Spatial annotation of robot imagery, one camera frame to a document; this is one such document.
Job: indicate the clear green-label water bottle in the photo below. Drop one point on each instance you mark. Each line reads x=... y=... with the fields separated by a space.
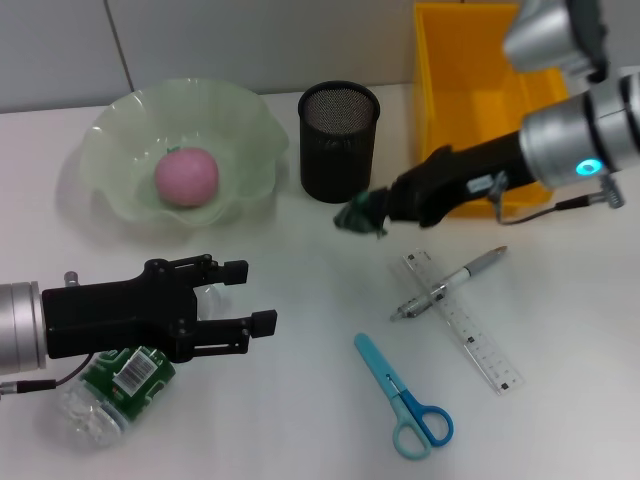
x=100 y=410

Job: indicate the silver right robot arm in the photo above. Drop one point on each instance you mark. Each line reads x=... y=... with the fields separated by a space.
x=565 y=135

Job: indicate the green wavy glass fruit plate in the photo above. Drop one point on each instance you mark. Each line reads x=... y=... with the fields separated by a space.
x=235 y=125

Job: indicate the pink toy peach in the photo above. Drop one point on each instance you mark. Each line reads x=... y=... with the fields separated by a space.
x=187 y=177

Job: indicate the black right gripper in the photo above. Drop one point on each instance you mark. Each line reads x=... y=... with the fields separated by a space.
x=450 y=180

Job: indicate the black mesh pen holder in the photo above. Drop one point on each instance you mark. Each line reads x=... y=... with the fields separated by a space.
x=335 y=160

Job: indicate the blue scissors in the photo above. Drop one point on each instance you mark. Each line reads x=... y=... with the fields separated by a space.
x=380 y=370

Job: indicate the silver pen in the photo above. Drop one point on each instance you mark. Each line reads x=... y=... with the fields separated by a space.
x=450 y=280

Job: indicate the green plastic wrapper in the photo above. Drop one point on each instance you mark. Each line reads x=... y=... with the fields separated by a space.
x=355 y=217

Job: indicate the yellow plastic bin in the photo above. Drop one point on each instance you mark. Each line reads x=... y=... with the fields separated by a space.
x=460 y=100

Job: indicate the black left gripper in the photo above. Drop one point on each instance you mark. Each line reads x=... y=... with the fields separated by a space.
x=110 y=315

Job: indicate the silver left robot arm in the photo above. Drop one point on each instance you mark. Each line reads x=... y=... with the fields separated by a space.
x=20 y=325

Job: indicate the transparent plastic ruler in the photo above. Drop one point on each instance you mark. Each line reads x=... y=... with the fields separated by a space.
x=475 y=335

